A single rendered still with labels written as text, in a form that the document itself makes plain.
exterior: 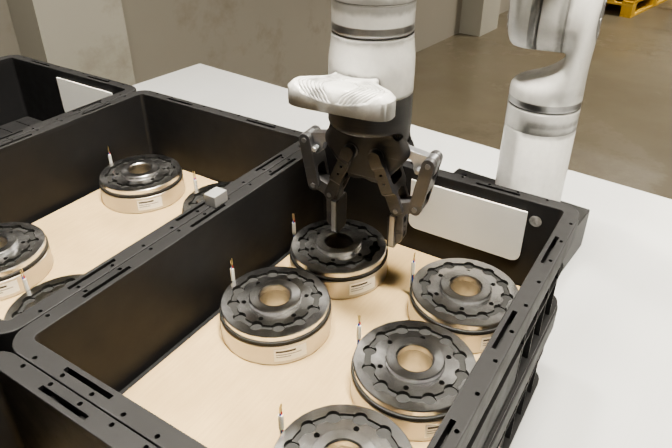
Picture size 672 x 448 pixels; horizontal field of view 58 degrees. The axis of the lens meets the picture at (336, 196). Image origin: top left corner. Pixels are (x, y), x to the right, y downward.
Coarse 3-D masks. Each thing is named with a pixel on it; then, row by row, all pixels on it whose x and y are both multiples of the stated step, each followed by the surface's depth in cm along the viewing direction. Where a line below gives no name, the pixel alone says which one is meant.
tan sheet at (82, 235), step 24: (96, 192) 80; (48, 216) 74; (72, 216) 74; (96, 216) 74; (120, 216) 74; (144, 216) 74; (168, 216) 74; (48, 240) 70; (72, 240) 70; (96, 240) 70; (120, 240) 70; (72, 264) 66; (96, 264) 66; (0, 312) 59
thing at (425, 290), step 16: (432, 272) 60; (448, 272) 60; (480, 272) 60; (496, 272) 60; (416, 288) 57; (432, 288) 57; (496, 288) 57; (512, 288) 57; (416, 304) 56; (432, 304) 56; (448, 304) 55; (496, 304) 55; (448, 320) 54; (464, 320) 54; (480, 320) 54; (496, 320) 54
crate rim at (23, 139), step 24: (144, 96) 83; (168, 96) 82; (72, 120) 75; (240, 120) 75; (0, 144) 69; (264, 168) 64; (192, 216) 56; (144, 240) 52; (120, 264) 50; (72, 288) 47; (24, 312) 44; (0, 336) 43
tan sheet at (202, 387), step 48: (384, 288) 62; (192, 336) 56; (336, 336) 56; (144, 384) 51; (192, 384) 51; (240, 384) 51; (288, 384) 51; (336, 384) 51; (192, 432) 47; (240, 432) 47
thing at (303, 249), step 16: (320, 224) 67; (352, 224) 67; (304, 240) 65; (368, 240) 64; (384, 240) 64; (304, 256) 62; (320, 256) 62; (352, 256) 62; (368, 256) 62; (384, 256) 62; (320, 272) 60; (336, 272) 60; (352, 272) 60
